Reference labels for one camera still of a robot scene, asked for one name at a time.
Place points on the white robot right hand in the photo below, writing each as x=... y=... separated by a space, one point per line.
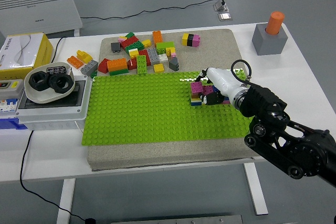
x=223 y=82

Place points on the magenta toy brick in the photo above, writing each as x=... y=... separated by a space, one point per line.
x=196 y=87

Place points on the yellow black pink brick stack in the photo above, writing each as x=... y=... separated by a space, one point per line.
x=191 y=40

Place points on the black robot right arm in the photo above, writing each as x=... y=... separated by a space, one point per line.
x=270 y=113

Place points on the blue toy brick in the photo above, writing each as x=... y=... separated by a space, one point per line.
x=215 y=89

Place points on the brown toy brick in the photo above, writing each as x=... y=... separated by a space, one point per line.
x=195 y=96

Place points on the small pink toy brick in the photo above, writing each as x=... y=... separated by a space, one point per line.
x=121 y=40
x=173 y=55

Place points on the small yellow toy brick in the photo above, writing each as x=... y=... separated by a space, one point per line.
x=171 y=51
x=122 y=37

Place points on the white toy brick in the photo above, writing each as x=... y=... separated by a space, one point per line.
x=163 y=58

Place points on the lime green toy brick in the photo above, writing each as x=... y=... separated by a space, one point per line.
x=165 y=46

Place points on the light grey toy brick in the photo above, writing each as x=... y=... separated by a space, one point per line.
x=153 y=55
x=89 y=67

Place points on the tall orange toy brick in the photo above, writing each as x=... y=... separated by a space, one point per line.
x=157 y=37

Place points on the green studded baseplate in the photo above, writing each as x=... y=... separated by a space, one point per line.
x=144 y=108

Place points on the dark green toy brick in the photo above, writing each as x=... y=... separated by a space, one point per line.
x=134 y=47

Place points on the large red toy brick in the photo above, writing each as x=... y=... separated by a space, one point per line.
x=130 y=41

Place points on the small green toy brick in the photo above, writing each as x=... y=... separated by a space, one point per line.
x=93 y=74
x=130 y=35

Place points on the flat green toy brick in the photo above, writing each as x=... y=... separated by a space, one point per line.
x=119 y=72

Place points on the large orange toy brick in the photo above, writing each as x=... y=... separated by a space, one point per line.
x=117 y=64

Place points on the dark grey toy brick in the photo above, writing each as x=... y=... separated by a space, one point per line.
x=115 y=47

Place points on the red sloped toy brick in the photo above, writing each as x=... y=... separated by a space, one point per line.
x=103 y=66

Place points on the yellow sloped toy brick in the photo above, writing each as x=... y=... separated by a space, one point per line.
x=84 y=56

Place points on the flat orange toy brick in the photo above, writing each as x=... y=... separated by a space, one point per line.
x=75 y=62

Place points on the pink and blue brick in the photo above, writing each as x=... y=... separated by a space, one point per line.
x=226 y=102

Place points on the blue and white brick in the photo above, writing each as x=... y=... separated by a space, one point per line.
x=196 y=102

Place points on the dark grey sloped brick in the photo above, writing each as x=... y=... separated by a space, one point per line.
x=173 y=64

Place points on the grey cube holder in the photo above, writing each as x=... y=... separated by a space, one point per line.
x=267 y=44

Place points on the closed metal floor socket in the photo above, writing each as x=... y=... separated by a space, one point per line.
x=225 y=16

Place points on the open metal floor socket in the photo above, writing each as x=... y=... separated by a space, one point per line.
x=219 y=7

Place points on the orange cylinder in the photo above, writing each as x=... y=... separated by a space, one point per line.
x=274 y=23

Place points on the long lime green brick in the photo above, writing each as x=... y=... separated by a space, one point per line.
x=142 y=64

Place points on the grey-brown foam mat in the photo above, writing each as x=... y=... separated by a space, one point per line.
x=170 y=154

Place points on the white and yellow brick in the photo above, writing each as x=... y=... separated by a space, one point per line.
x=133 y=53

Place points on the white table leg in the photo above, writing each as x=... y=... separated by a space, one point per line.
x=256 y=190
x=65 y=200

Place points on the small black terminal block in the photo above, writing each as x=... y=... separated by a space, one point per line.
x=55 y=70

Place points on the large black hex nut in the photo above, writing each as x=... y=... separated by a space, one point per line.
x=53 y=84
x=34 y=85

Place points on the grey junction box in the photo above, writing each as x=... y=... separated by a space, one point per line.
x=52 y=115

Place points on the white bowl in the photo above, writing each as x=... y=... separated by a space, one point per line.
x=44 y=97

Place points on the white panel heater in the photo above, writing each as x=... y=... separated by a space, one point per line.
x=39 y=9

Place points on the yellow and white tissue box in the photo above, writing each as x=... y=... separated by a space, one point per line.
x=21 y=51

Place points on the grey circuit breaker box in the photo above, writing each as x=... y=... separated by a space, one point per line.
x=10 y=95

